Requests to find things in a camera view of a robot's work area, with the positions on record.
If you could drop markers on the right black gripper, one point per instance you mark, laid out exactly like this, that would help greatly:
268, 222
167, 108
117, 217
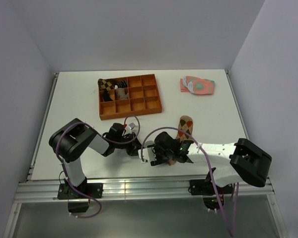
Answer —
158, 161

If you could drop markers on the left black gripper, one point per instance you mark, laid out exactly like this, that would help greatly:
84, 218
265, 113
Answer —
133, 150

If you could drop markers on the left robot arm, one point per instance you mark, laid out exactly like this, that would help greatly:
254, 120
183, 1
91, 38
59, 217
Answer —
69, 143

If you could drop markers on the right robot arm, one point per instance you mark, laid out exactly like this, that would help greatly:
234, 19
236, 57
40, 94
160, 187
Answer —
229, 163

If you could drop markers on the argyle beige orange sock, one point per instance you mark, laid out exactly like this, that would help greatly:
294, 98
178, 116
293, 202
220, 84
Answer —
186, 125

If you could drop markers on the black sock in tray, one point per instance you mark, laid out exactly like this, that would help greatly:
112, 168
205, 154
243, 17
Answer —
106, 96

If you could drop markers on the beige rolled sock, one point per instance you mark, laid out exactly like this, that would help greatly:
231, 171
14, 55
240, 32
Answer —
121, 94

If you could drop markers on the orange compartment tray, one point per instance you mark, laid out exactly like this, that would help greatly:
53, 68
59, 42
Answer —
144, 98

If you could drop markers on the black white striped sock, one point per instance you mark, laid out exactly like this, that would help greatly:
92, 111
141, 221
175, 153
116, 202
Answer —
120, 84

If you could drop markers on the brown checkered rolled sock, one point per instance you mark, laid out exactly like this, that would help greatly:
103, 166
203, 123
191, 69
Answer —
106, 84

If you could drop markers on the pink green sock pair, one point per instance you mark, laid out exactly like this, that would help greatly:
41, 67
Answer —
196, 85

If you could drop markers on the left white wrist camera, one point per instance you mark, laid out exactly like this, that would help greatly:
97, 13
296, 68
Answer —
129, 127

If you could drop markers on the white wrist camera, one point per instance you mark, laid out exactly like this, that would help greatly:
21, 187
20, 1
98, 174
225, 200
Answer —
146, 155
129, 127

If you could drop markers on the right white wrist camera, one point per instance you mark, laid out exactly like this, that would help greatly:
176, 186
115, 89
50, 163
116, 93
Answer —
146, 155

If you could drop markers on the aluminium front rail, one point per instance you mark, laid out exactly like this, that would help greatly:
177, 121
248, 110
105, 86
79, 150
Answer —
113, 189

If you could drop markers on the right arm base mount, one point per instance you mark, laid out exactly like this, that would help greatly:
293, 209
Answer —
202, 187

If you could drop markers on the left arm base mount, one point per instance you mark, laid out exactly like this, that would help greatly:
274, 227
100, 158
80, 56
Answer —
91, 189

